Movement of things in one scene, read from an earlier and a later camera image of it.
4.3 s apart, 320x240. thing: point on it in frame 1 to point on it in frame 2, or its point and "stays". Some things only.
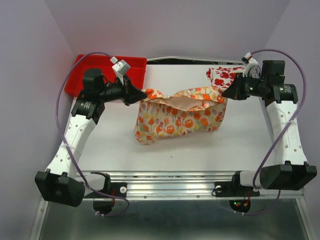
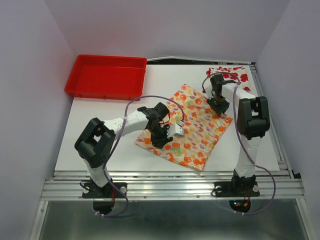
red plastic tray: [136, 74] stays
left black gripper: [130, 94] to [160, 142]
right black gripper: [235, 91] to [218, 109]
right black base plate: [232, 189] stays
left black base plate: [119, 189] stays
